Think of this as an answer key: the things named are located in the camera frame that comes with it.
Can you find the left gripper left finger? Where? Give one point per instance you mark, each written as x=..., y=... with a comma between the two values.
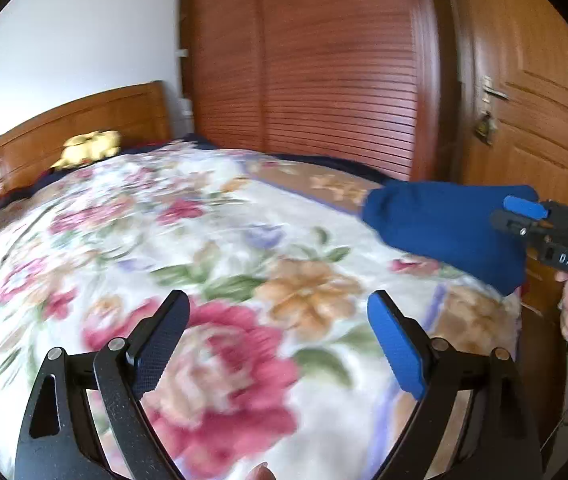
x=59, y=438

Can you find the floral quilt bedspread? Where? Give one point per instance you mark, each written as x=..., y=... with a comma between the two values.
x=279, y=364

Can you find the navy blue suit jacket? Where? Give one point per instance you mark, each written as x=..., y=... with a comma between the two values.
x=450, y=223

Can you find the person's left hand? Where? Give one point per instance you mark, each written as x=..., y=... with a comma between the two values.
x=261, y=472

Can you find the louvered wooden wardrobe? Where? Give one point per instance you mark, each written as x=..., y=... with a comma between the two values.
x=356, y=79

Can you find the wooden bed headboard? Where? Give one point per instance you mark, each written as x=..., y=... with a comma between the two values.
x=139, y=113

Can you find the yellow plush toy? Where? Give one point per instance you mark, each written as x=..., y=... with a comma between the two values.
x=86, y=148

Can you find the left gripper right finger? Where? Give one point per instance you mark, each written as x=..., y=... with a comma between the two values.
x=470, y=419

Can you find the wooden room door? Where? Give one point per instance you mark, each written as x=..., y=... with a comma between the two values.
x=514, y=62

